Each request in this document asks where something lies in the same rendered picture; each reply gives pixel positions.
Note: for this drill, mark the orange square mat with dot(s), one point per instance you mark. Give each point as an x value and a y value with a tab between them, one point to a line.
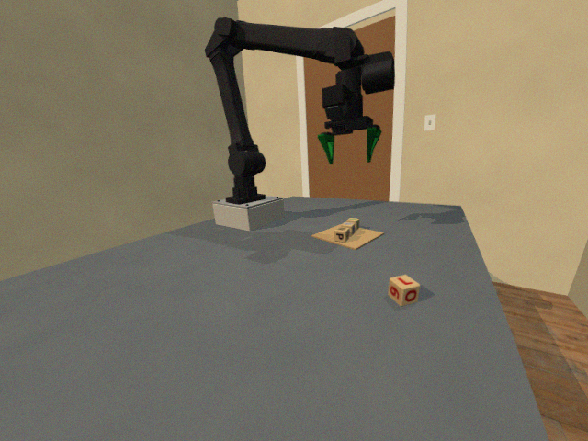
360	238

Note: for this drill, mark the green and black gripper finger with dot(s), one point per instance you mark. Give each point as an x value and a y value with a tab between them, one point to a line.
330	138
371	132

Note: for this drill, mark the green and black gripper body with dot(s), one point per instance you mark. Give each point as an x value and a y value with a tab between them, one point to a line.
347	125

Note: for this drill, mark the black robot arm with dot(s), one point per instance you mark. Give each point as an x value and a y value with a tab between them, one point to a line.
335	45

